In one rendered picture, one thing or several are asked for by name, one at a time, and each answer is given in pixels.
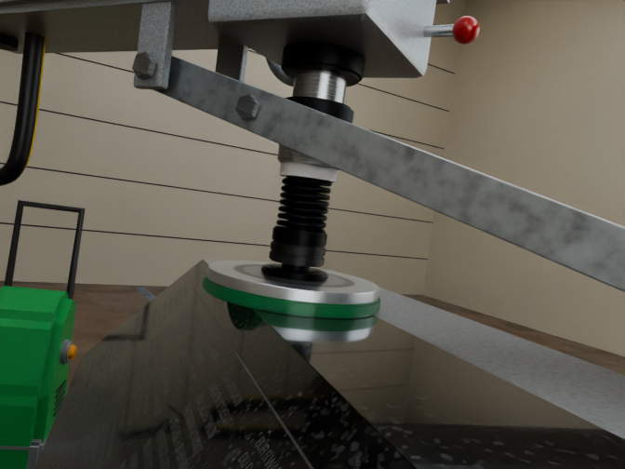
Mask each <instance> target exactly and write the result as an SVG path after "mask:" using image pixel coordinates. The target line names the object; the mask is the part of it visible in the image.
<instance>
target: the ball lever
mask: <svg viewBox="0 0 625 469"><path fill-rule="evenodd" d="M479 32H480V26H479V23H478V21H477V20H476V19H475V18H474V17H470V16H464V17H461V18H459V19H458V20H457V21H456V22H455V24H450V25H427V26H424V31H423V34H424V37H454V39H455V40H456V41H457V42H458V43H460V44H462V45H466V44H470V43H471V42H473V41H474V40H475V39H476V38H477V36H478V34H479Z"/></svg>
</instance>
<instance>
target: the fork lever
mask: <svg viewBox="0 0 625 469"><path fill-rule="evenodd" d="M155 65H156V61H155V60H154V58H153V56H152V54H151V53H150V52H148V51H145V52H142V53H140V54H137V55H136V57H135V60H134V63H133V66H132V69H133V71H134V72H135V74H136V76H137V78H139V79H144V78H147V77H150V76H153V71H154V68H155ZM153 90H154V91H157V92H159V93H161V94H164V95H166V96H168V97H170V98H172V99H174V100H177V101H180V102H183V103H185V104H187V105H190V106H192V107H193V108H196V109H198V110H200V111H203V112H205V113H207V114H211V115H213V116H216V117H217V118H219V119H222V120H224V121H226V122H229V123H231V124H233V125H236V126H238V127H241V128H243V129H245V130H248V131H250V132H252V133H255V134H257V135H259V136H261V137H263V138H265V139H268V140H270V141H274V142H276V143H278V144H281V145H283V146H285V147H287V148H289V149H291V150H294V151H296V152H298V153H301V154H304V155H307V156H309V157H310V158H313V159H315V160H317V161H320V162H322V163H324V164H327V165H329V166H331V167H333V168H336V169H339V170H341V171H343V172H346V173H348V174H350V175H353V176H354V177H356V178H359V179H361V180H363V181H367V182H369V183H372V184H374V185H376V186H378V187H380V188H382V189H385V190H387V191H389V192H392V193H394V194H398V195H400V196H402V197H404V198H406V199H408V200H411V201H413V202H415V203H418V204H420V205H422V206H424V207H426V208H430V209H432V210H434V211H437V212H439V213H441V214H444V215H446V216H447V217H450V218H452V219H454V220H457V221H460V222H463V223H465V224H467V225H470V226H471V227H473V228H476V229H478V230H480V231H483V232H485V233H487V234H490V235H493V236H495V237H497V238H499V239H502V240H504V241H507V242H509V243H511V244H514V245H516V246H517V247H520V248H523V249H526V250H528V251H530V252H533V253H535V254H537V255H539V256H541V257H543V258H546V259H548V260H550V261H554V262H556V263H559V264H561V265H563V266H565V267H567V268H569V269H572V270H574V271H576V272H579V273H581V274H583V275H586V276H588V277H591V278H593V279H595V280H598V281H600V282H602V283H605V284H607V285H608V286H611V287H613V288H617V289H619V290H621V291H624V292H625V227H624V226H621V225H618V224H616V223H614V222H611V221H607V220H604V219H602V218H599V217H597V216H594V215H592V214H590V213H587V212H584V211H582V210H579V209H576V208H572V207H570V206H568V205H565V204H563V203H560V202H557V201H555V200H552V199H550V198H548V197H545V196H542V195H540V194H536V193H533V192H530V191H528V190H526V189H523V188H521V187H518V186H515V185H513V184H510V183H507V182H506V181H502V180H499V179H496V178H494V177H491V176H488V175H486V174H484V173H481V172H479V171H476V170H473V169H471V168H468V167H464V166H462V165H460V164H457V163H454V162H452V161H449V160H446V159H444V158H442V157H439V156H437V155H434V154H430V153H427V152H425V151H422V150H420V149H418V148H415V147H412V146H410V145H407V144H405V143H402V142H400V141H396V140H393V139H391V138H388V137H385V136H383V135H380V134H378V133H376V132H373V131H371V130H368V129H365V128H363V127H358V126H357V125H354V124H351V123H349V122H346V121H343V120H341V119H338V118H337V117H334V116H331V115H329V114H324V113H322V112H319V111H316V110H314V109H312V108H309V107H307V106H304V105H302V104H299V103H296V102H294V101H292V100H288V99H285V98H282V97H280V96H277V95H275V94H272V93H270V92H268V91H265V90H262V89H260V88H257V87H253V86H251V85H248V84H246V83H243V82H241V81H238V80H235V79H233V78H231V77H228V76H226V75H223V74H219V73H216V72H213V71H211V70H208V69H207V68H204V67H201V66H199V65H196V64H193V63H191V62H188V61H186V60H182V59H179V58H177V57H174V56H172V55H171V63H170V71H169V78H168V87H167V89H153Z"/></svg>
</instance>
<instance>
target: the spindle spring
mask: <svg viewBox="0 0 625 469"><path fill-rule="evenodd" d="M282 183H283V184H285V185H283V186H282V187H281V189H282V191H284V192H282V193H280V196H281V197H282V198H284V199H281V200H280V201H279V203H280V204H281V205H283V206H280V207H279V208H278V210H280V211H282V212H285V213H278V215H277V216H278V218H280V219H285V220H287V219H290V220H301V221H285V220H278V221H277V222H276V223H277V224H278V225H283V226H294V227H305V228H315V229H314V230H315V231H317V232H319V233H325V232H326V231H325V230H324V229H322V228H325V227H326V223H325V222H324V221H326V220H327V216H325V215H323V214H327V213H328V210H327V209H326V207H328V206H329V204H328V202H326V201H322V200H329V199H330V196H329V195H327V194H329V193H330V192H331V190H330V189H329V188H326V187H314V186H304V185H292V184H293V183H300V184H311V185H321V186H331V185H332V182H331V181H320V180H311V179H299V178H293V177H286V178H284V179H282ZM291 191H302V192H312V193H321V194H305V193H292V192H291ZM291 197H294V198H305V199H316V200H319V201H309V200H298V199H290V198H291ZM289 205H295V206H306V207H318V208H300V207H290V206H289ZM288 212H299V213H311V214H317V216H315V215H303V214H292V213H288ZM305 221H316V222H305Z"/></svg>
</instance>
